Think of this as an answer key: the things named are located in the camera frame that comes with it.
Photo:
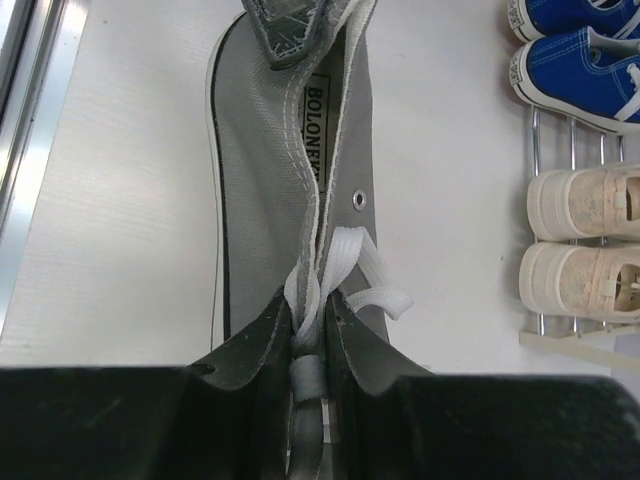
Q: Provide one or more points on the blue canvas sneaker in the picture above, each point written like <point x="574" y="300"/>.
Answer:
<point x="583" y="74"/>
<point x="533" y="19"/>

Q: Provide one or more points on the cream and chrome shoe rack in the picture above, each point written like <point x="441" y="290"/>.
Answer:
<point x="575" y="337"/>

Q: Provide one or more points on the grey canvas sneaker front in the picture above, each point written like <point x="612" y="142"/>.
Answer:
<point x="290" y="129"/>

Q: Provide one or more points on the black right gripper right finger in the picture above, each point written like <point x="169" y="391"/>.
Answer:
<point x="393" y="419"/>

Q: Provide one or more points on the aluminium mounting rail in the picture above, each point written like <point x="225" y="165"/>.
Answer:
<point x="39" y="47"/>

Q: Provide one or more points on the beige lace sneaker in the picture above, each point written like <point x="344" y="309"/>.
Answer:
<point x="602" y="201"/>
<point x="596" y="283"/>

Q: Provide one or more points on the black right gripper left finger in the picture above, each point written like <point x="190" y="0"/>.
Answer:
<point x="222" y="417"/>

